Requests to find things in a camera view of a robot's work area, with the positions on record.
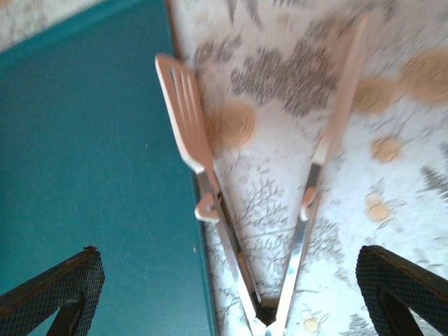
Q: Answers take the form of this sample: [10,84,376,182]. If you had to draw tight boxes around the teal plastic tray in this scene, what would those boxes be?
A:
[0,0,217,336]

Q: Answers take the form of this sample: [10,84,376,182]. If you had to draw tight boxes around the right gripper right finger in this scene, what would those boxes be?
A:
[356,244,448,336]

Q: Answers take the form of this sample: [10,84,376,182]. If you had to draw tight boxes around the cream spatula tongs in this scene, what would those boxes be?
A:
[155,10,372,336]

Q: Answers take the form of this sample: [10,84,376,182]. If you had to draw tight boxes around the floral tablecloth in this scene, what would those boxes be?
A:
[0,0,448,336]

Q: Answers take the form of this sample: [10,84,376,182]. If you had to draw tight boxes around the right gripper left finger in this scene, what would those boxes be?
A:
[0,244,106,336]

